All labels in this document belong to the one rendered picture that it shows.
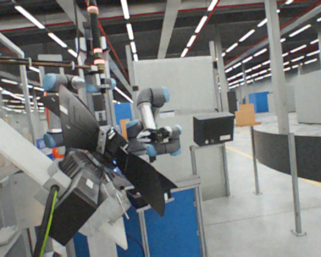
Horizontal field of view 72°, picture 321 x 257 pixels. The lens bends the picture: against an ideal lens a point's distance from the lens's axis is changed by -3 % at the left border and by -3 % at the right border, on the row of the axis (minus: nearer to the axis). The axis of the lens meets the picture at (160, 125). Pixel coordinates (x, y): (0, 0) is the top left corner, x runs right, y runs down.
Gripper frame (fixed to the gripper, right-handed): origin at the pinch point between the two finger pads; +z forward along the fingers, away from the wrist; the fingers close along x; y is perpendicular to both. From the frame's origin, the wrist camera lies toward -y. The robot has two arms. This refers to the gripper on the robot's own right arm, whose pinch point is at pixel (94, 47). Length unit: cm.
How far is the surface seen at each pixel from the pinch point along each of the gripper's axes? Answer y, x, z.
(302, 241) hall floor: 166, -161, -18
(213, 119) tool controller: 44, -71, -9
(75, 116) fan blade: 34, 15, 37
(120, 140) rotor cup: 45, -1, 24
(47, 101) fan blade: 25.1, 23.4, 9.2
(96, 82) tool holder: 18.7, 2.9, 10.3
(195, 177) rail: 82, -57, -17
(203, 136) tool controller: 54, -65, -13
